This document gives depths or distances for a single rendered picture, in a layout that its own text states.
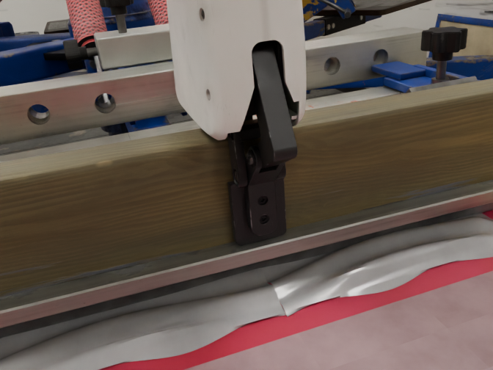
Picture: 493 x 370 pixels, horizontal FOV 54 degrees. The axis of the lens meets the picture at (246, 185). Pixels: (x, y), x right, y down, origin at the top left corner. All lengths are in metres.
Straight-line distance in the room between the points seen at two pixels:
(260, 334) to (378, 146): 0.13
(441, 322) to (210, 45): 0.19
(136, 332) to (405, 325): 0.15
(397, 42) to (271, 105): 0.45
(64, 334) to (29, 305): 0.04
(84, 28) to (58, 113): 0.25
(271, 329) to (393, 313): 0.07
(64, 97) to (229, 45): 0.35
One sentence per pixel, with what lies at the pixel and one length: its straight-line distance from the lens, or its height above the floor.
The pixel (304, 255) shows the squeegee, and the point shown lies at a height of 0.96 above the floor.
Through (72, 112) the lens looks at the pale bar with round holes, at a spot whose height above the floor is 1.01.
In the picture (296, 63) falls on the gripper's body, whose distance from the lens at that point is 0.23.
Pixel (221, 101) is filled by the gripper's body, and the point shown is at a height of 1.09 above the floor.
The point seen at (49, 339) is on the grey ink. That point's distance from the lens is 0.31.
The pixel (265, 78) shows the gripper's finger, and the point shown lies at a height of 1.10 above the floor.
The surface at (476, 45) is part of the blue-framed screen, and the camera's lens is 3.00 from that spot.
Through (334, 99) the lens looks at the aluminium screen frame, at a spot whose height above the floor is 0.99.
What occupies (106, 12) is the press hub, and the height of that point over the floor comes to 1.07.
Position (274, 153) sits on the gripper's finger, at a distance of 0.22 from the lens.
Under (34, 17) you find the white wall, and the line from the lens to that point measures 4.46.
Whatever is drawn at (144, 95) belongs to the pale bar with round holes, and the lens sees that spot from 0.55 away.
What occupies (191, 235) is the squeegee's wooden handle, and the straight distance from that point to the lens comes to 0.28.
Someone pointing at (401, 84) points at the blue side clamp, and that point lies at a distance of 0.59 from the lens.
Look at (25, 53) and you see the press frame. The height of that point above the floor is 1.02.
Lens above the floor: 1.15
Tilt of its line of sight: 25 degrees down
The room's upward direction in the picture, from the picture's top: 5 degrees counter-clockwise
